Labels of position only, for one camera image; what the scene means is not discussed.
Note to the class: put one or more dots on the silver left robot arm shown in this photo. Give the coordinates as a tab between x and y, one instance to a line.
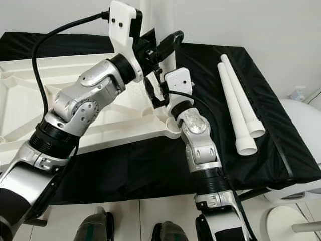
85	100

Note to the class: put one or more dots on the white round base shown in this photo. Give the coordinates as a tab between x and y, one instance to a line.
288	223

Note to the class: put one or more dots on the black table cloth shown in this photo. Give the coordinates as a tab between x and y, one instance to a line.
281	125

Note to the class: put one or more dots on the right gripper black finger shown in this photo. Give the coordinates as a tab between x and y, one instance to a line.
153	93

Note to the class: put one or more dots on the grey metal rod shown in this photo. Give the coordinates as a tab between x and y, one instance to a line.
306	227

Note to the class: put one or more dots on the black table frame bar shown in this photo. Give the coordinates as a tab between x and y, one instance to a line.
253	194

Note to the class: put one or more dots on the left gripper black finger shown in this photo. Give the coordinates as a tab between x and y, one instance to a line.
170	44

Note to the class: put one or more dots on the grey robot left foot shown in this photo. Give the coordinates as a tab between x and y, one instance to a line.
93	227

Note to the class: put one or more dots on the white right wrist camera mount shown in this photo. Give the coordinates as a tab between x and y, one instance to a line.
180	80

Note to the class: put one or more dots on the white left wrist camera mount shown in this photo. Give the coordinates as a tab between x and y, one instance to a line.
123	25

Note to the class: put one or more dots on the grey robot foot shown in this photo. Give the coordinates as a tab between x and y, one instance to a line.
93	227
171	232

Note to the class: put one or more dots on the white plastic table top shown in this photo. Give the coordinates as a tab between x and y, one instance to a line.
25	100

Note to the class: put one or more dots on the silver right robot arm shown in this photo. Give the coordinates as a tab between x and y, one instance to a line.
195	135

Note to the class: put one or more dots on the white dome-shaped appliance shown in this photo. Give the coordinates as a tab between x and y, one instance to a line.
301	193

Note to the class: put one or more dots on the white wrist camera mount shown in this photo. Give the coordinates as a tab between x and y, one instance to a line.
180	80
123	25

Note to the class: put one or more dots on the grey robot right foot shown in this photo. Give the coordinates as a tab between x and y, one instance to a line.
171	232

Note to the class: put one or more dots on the small white wall device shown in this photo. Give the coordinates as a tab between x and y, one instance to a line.
299	93

